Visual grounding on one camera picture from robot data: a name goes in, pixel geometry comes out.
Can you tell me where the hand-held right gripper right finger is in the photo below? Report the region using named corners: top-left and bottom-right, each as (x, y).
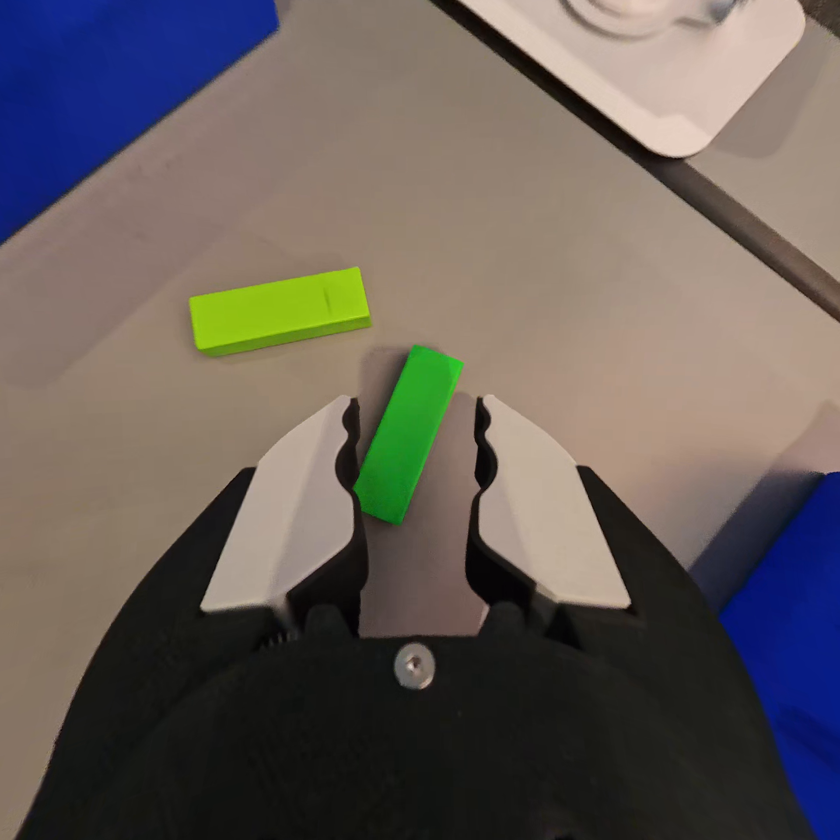
top-left (466, 394), bottom-right (632, 613)

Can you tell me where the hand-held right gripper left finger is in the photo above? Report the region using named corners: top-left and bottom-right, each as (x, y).
top-left (200, 395), bottom-right (367, 615)

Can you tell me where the lime green plank block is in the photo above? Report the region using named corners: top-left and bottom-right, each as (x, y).
top-left (188, 267), bottom-right (372, 358)

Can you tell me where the blue plastic bin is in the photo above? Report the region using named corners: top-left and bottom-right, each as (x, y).
top-left (717, 470), bottom-right (840, 840)
top-left (0, 0), bottom-right (283, 248)

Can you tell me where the wooden document stand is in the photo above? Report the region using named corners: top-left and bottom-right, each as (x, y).
top-left (453, 0), bottom-right (808, 160)

